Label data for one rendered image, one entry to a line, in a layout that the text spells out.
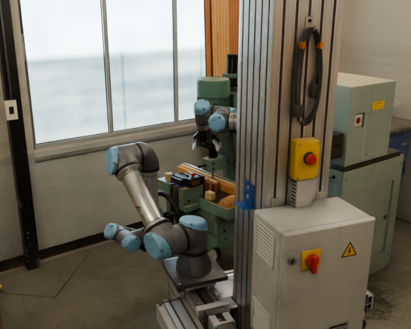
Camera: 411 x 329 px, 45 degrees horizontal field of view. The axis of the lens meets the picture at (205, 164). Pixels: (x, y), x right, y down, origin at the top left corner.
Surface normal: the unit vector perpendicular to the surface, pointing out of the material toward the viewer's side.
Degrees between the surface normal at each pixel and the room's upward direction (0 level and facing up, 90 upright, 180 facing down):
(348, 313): 90
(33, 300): 0
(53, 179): 90
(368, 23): 90
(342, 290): 89
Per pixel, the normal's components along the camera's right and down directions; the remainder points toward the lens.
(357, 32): -0.81, 0.18
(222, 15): 0.57, 0.21
